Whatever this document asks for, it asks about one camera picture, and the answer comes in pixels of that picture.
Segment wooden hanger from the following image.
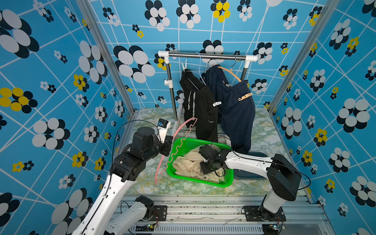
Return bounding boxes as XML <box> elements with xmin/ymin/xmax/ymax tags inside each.
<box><xmin>216</xmin><ymin>55</ymin><xmax>258</xmax><ymax>82</ymax></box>

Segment beige shorts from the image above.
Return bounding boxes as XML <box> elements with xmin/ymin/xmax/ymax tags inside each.
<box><xmin>172</xmin><ymin>146</ymin><xmax>225</xmax><ymax>183</ymax></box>

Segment white metal clothes rack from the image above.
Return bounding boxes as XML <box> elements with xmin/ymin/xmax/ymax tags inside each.
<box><xmin>158</xmin><ymin>51</ymin><xmax>259</xmax><ymax>134</ymax></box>

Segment black shorts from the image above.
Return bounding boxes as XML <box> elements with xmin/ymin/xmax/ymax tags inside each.
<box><xmin>180</xmin><ymin>69</ymin><xmax>218</xmax><ymax>142</ymax></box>

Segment green plastic basket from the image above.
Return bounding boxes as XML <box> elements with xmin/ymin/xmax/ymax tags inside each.
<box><xmin>166</xmin><ymin>138</ymin><xmax>234</xmax><ymax>188</ymax></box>

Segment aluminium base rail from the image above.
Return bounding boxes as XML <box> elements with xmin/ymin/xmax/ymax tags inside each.
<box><xmin>108</xmin><ymin>195</ymin><xmax>330</xmax><ymax>235</ymax></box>

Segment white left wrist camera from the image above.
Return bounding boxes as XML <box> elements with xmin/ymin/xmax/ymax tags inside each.
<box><xmin>157</xmin><ymin>118</ymin><xmax>171</xmax><ymax>144</ymax></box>

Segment pink plastic hanger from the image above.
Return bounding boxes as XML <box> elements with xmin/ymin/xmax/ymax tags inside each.
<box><xmin>154</xmin><ymin>117</ymin><xmax>198</xmax><ymax>185</ymax></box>

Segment dark teal plastic bin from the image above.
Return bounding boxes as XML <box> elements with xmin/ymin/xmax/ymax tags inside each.
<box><xmin>234</xmin><ymin>151</ymin><xmax>268</xmax><ymax>180</ymax></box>

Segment wooden clothespin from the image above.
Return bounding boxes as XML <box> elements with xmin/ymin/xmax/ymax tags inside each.
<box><xmin>238</xmin><ymin>93</ymin><xmax>253</xmax><ymax>101</ymax></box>

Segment navy blue shorts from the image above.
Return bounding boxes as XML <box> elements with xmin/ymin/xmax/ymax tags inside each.
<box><xmin>204</xmin><ymin>65</ymin><xmax>256</xmax><ymax>154</ymax></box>

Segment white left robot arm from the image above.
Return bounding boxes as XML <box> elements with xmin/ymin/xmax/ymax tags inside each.
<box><xmin>73</xmin><ymin>126</ymin><xmax>173</xmax><ymax>235</ymax></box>

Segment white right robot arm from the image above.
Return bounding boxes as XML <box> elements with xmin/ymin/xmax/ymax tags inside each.
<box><xmin>199</xmin><ymin>145</ymin><xmax>302</xmax><ymax>221</ymax></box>

